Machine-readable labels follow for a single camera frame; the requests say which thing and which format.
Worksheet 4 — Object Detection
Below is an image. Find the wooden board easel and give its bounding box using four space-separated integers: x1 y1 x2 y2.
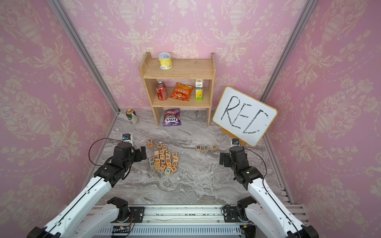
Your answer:
221 129 247 146

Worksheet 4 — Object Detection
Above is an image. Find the green white can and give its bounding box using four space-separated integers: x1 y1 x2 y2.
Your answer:
126 109 139 125

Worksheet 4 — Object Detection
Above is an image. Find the wooden shelf unit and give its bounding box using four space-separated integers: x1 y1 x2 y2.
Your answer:
139 52 217 126

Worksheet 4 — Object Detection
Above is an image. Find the red soda can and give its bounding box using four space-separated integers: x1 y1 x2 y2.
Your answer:
155 81 168 101

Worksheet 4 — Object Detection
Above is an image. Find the yellow cup can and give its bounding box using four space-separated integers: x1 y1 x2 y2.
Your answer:
158 53 173 70

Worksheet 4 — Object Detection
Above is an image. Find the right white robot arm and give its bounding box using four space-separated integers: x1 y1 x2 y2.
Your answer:
219 145 319 238

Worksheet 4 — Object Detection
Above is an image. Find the white board yellow rim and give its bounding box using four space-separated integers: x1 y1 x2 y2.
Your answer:
213 86 278 147

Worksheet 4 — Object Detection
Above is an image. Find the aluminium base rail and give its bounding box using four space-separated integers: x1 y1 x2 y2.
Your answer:
53 204 313 238

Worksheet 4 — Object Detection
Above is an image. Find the purple snack bag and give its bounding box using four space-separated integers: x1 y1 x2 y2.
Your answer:
163 109 181 127

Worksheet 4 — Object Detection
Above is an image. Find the orange snack bag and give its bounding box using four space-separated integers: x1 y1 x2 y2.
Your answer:
169 82 194 101

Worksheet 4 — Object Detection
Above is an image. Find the yellow green drink carton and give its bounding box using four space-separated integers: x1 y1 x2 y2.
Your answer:
195 79 204 101

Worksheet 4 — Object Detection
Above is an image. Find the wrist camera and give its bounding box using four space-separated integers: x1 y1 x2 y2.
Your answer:
122 133 133 145
231 138 240 147

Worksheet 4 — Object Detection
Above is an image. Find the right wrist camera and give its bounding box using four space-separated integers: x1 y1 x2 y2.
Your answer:
231 138 240 147

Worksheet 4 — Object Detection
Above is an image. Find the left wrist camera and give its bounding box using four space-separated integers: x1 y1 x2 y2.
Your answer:
122 133 133 145

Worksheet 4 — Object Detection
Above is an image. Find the wooden block letter Q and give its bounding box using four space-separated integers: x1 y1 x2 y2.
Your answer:
149 157 155 167

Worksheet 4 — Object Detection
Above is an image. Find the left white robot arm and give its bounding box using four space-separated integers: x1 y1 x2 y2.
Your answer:
27 141 147 238

